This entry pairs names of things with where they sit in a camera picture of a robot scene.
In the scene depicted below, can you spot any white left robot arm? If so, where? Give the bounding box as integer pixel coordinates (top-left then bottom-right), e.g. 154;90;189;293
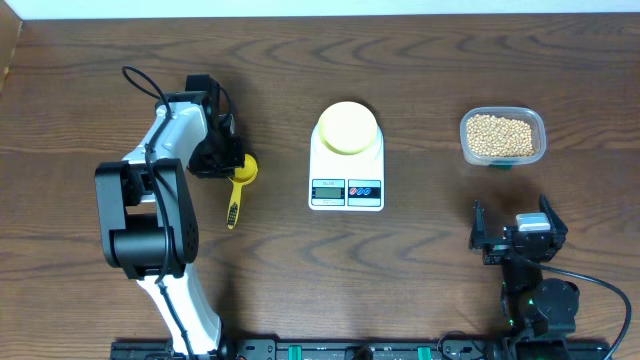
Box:
94;74;245;359

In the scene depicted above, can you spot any black mounting rail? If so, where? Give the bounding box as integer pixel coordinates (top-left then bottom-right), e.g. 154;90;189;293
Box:
109;337;614;360

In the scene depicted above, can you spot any clear container of soybeans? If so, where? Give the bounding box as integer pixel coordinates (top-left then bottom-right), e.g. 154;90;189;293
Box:
459;106;547;167

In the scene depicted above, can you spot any white digital kitchen scale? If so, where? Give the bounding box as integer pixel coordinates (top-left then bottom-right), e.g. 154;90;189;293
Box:
308;125;385;212

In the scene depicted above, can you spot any yellow measuring scoop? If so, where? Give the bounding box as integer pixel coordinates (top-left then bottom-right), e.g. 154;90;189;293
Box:
227;154;258;229

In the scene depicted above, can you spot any pale yellow bowl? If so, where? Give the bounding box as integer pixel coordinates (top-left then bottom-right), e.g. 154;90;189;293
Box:
317;101;378;155

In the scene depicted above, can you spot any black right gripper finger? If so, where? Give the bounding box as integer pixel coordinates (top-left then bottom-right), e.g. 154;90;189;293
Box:
469;201;487;250
539;194;568;245

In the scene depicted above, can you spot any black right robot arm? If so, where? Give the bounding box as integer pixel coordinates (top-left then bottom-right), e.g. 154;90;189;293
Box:
469;195;579;360

